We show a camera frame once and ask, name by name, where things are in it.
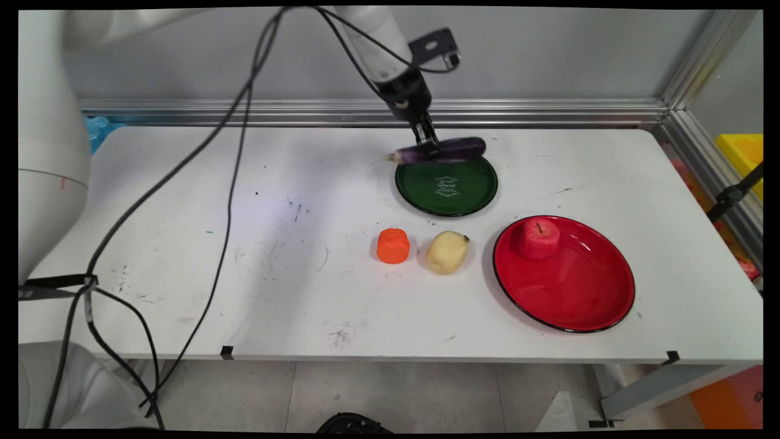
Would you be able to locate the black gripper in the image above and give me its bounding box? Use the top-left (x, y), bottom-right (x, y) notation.
top-left (377, 68), bottom-right (441, 155)

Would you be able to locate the purple eggplant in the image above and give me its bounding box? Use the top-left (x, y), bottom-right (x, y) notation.
top-left (385, 137), bottom-right (488, 166)

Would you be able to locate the green round plate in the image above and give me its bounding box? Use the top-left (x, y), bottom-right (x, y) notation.
top-left (394, 155), bottom-right (499, 218)

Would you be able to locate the orange carrot chunk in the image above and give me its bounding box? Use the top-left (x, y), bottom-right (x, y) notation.
top-left (375, 228), bottom-right (411, 265)

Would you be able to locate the yellow pear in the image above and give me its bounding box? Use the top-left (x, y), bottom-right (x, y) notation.
top-left (425, 230), bottom-right (471, 276)

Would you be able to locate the red apple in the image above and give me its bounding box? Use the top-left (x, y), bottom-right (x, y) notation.
top-left (517, 218), bottom-right (562, 262)

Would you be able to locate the red round plate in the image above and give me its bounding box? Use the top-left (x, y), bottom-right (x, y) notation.
top-left (492, 215), bottom-right (636, 334)

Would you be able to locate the black round object on floor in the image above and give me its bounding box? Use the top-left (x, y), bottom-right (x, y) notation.
top-left (316, 412), bottom-right (394, 434)

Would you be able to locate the yellow plastic bin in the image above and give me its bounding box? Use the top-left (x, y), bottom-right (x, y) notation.
top-left (714, 132), bottom-right (764, 203)

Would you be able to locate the blue plastic bag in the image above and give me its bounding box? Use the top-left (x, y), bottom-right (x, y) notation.
top-left (83, 115), bottom-right (115, 155)

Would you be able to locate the grey table leg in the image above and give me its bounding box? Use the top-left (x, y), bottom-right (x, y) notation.
top-left (587, 363), bottom-right (735, 429)

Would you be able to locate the orange plastic bin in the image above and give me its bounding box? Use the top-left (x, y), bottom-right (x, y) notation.
top-left (688, 365), bottom-right (764, 429)

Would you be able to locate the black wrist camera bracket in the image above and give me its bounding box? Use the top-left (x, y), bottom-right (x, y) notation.
top-left (407, 27), bottom-right (462, 71)

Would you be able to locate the black camera cable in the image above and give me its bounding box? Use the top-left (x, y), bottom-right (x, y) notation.
top-left (314, 6), bottom-right (459, 75)

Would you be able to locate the horizontal aluminium frame rail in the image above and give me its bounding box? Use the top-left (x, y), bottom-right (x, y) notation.
top-left (78, 98), bottom-right (671, 129)

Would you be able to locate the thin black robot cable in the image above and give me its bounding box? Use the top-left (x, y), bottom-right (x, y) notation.
top-left (139, 18), bottom-right (275, 410)

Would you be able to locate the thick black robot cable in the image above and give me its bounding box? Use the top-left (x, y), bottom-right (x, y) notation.
top-left (41, 7), bottom-right (287, 429)

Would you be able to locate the side aluminium frame rail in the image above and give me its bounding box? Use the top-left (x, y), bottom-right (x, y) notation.
top-left (653, 109), bottom-right (764, 272)

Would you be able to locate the upright aluminium frame post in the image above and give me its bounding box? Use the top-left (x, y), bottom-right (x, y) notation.
top-left (661, 9), bottom-right (764, 112)

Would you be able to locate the black cable strap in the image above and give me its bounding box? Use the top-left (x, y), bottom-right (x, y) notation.
top-left (18, 274), bottom-right (99, 301)

